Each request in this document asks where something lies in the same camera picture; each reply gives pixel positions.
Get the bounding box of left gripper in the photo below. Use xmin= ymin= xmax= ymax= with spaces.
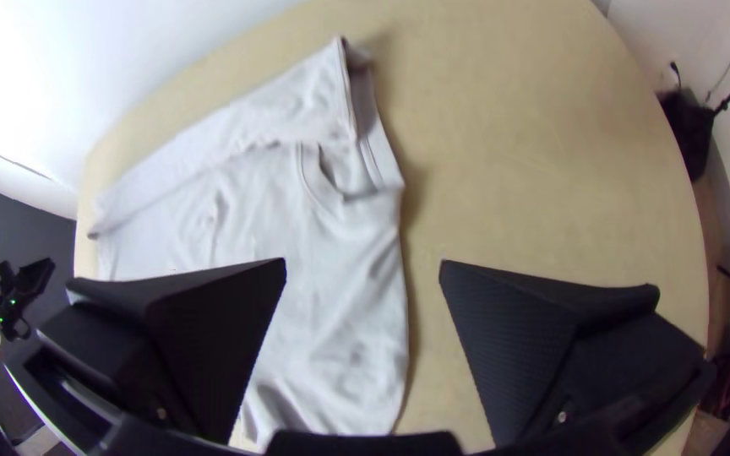
xmin=14 ymin=256 xmax=57 ymax=300

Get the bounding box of white t-shirt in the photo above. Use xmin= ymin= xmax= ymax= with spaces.
xmin=88 ymin=35 xmax=411 ymax=454

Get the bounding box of black bag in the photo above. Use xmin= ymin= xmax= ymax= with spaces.
xmin=658 ymin=87 xmax=716 ymax=183

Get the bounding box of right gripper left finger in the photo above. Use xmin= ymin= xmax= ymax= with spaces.
xmin=38 ymin=258 xmax=287 ymax=446

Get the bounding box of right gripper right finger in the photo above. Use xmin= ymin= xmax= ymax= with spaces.
xmin=438 ymin=260 xmax=716 ymax=448

